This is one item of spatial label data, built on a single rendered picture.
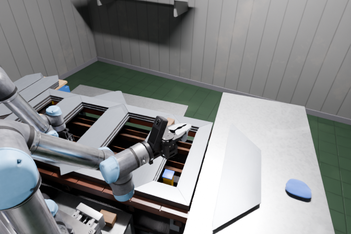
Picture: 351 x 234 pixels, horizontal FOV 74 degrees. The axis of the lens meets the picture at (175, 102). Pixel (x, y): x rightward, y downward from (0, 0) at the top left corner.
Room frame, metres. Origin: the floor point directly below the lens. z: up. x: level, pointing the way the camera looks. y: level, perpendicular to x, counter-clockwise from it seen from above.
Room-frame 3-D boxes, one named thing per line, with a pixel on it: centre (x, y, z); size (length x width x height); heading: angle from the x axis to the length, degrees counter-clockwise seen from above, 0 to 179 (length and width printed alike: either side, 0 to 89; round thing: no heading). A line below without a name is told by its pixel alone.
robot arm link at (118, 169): (0.51, 0.18, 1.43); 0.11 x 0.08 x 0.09; 129
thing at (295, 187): (0.71, -0.60, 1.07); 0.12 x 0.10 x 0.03; 73
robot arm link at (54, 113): (1.09, 0.71, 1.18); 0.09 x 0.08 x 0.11; 138
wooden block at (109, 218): (0.73, 0.38, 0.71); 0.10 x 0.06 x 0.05; 74
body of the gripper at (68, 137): (1.09, 0.70, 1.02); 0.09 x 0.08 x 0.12; 73
